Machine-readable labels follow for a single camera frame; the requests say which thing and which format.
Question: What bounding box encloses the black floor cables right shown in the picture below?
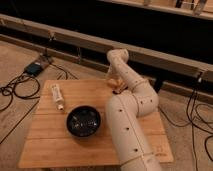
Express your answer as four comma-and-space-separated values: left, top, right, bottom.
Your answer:
159, 78, 213, 171

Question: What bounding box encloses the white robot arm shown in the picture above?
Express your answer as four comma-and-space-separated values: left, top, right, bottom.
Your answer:
105, 49, 162, 171

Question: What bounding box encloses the white tube bottle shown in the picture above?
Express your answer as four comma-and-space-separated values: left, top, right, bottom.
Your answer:
50, 84, 64, 110

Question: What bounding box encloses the wooden rail beam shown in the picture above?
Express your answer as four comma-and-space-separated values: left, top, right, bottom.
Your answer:
0, 14, 213, 82

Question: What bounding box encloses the black power adapter box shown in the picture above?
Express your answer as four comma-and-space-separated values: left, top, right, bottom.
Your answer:
24, 62, 43, 76

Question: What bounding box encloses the black bowl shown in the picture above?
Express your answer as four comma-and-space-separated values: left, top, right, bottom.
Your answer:
66, 106, 101, 137

